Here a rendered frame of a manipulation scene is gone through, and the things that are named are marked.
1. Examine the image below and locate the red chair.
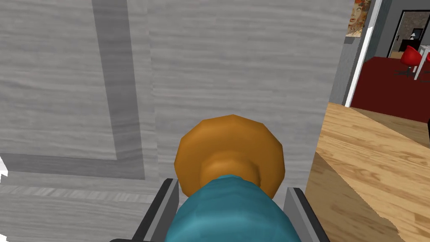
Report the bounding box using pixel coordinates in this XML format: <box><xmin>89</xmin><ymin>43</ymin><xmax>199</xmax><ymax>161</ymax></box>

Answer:
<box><xmin>396</xmin><ymin>45</ymin><xmax>425</xmax><ymax>77</ymax></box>

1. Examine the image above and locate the white table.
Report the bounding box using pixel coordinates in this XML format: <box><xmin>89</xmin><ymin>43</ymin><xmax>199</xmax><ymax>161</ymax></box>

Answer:
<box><xmin>412</xmin><ymin>44</ymin><xmax>430</xmax><ymax>81</ymax></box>

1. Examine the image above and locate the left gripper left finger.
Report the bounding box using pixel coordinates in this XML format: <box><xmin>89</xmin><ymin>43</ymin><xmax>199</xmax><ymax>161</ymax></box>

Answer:
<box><xmin>131</xmin><ymin>178</ymin><xmax>180</xmax><ymax>242</ymax></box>

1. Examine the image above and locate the orange and teal door knob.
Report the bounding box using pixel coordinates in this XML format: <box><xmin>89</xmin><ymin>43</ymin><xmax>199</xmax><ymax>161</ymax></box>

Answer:
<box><xmin>163</xmin><ymin>114</ymin><xmax>303</xmax><ymax>242</ymax></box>

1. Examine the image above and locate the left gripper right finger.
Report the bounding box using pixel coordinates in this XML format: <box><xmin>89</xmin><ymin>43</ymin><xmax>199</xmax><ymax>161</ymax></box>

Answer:
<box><xmin>283</xmin><ymin>187</ymin><xmax>330</xmax><ymax>242</ymax></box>

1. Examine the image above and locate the portrait picture on wall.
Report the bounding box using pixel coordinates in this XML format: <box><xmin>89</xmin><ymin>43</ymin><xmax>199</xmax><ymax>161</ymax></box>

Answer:
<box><xmin>346</xmin><ymin>0</ymin><xmax>372</xmax><ymax>37</ymax></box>

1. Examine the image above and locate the dark cabinet with lamp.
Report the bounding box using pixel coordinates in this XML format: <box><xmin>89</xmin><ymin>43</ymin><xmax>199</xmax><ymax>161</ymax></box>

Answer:
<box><xmin>398</xmin><ymin>28</ymin><xmax>425</xmax><ymax>53</ymax></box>

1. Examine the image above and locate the grey wooden door leaf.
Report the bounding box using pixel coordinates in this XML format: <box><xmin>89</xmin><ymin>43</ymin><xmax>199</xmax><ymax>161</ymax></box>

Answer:
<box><xmin>0</xmin><ymin>0</ymin><xmax>357</xmax><ymax>242</ymax></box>

